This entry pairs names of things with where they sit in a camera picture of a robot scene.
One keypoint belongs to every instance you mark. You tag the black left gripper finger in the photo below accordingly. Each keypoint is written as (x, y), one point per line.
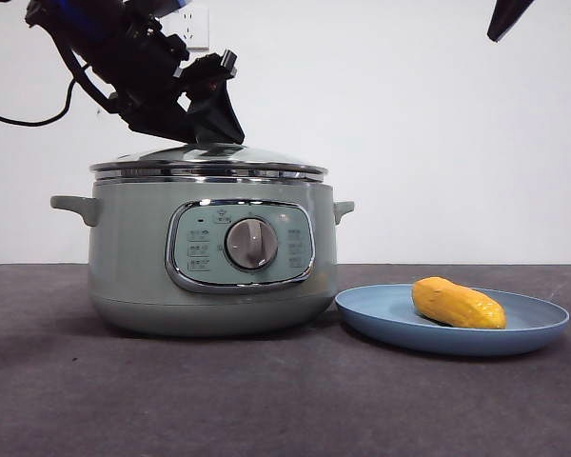
(216, 116)
(162, 125)

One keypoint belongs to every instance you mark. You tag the glass lid with green knob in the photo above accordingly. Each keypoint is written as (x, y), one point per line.
(266, 164)

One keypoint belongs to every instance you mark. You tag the yellow corn cob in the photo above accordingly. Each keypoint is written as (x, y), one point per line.
(457, 304)

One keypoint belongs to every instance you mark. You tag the light blue round plate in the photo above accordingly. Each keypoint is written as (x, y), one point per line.
(385, 319)

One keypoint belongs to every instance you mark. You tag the sage green electric steamer pot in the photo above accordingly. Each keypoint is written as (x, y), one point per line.
(133, 266)

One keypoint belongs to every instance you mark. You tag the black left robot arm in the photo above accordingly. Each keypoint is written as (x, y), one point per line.
(119, 52)

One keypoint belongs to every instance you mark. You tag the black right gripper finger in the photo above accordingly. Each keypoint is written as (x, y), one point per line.
(506, 16)

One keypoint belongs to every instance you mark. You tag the white wall power socket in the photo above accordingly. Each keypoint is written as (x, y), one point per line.
(197, 40)

